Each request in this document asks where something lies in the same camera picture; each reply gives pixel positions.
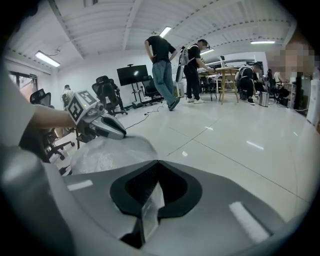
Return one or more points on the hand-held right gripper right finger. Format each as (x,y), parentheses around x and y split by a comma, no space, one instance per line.
(212,212)

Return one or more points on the black monitor on stand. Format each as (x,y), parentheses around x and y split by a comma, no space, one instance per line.
(132,75)

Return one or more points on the black office chair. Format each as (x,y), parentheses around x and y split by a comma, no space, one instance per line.
(150,86)
(41,96)
(105,87)

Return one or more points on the clear plastic bin bag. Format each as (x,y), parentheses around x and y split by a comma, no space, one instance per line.
(112,155)

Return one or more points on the person's left forearm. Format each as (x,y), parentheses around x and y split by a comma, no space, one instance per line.
(55,117)

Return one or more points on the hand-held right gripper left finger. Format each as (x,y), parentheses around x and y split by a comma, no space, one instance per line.
(100,190)

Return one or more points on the grey backpack frame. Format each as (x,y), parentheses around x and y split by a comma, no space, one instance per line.
(180,70)

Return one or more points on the wooden stool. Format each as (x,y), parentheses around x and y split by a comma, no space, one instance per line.
(228,75)

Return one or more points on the ceiling tube light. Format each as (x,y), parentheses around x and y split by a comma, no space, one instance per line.
(262,42)
(165,31)
(47,58)
(207,51)

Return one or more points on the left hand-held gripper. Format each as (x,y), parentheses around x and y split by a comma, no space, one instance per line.
(80,110)

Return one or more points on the white water dispenser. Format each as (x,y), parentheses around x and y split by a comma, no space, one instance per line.
(315,105)

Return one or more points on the silver metal bin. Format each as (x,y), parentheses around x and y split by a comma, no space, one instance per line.
(264,98)

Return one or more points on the black cabinet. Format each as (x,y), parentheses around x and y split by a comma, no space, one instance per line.
(302,95)

